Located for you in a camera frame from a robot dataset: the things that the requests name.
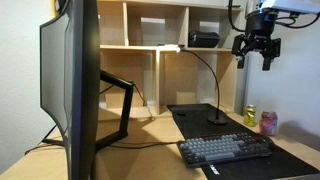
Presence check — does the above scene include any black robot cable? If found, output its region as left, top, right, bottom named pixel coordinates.
left=275, top=12, right=320, bottom=29
left=228, top=0, right=247, bottom=33

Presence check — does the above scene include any black monitor cable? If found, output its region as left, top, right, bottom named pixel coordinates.
left=132, top=82, right=155, bottom=120

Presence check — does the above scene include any dark desk cable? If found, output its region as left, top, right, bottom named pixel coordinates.
left=24, top=140, right=179, bottom=156

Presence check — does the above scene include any yellow green drink can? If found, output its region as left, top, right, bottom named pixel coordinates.
left=243, top=104, right=258, bottom=128

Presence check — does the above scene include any black angular monitor stand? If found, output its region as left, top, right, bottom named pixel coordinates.
left=41, top=69, right=136, bottom=153

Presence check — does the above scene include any light wooden desk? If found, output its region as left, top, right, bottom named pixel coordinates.
left=0, top=106, right=320, bottom=180

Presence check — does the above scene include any black gooseneck desk lamp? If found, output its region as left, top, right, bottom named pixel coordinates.
left=158, top=43, right=229, bottom=126

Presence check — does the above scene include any black zippered case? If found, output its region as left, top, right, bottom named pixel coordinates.
left=187, top=30, right=221, bottom=49

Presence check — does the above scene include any black desk mat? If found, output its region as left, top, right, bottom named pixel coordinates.
left=166, top=103, right=320, bottom=180

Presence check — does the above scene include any pink drink can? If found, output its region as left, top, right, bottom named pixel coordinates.
left=258, top=110, right=279, bottom=137

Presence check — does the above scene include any light wooden shelf hutch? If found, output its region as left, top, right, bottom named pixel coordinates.
left=96, top=0, right=244, bottom=118

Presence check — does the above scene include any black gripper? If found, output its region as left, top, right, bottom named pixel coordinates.
left=232, top=9, right=282, bottom=72

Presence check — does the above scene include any black curved computer monitor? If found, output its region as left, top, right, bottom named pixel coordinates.
left=39, top=0, right=102, bottom=180

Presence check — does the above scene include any grey and black mechanical keyboard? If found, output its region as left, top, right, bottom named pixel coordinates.
left=176, top=131, right=273, bottom=168

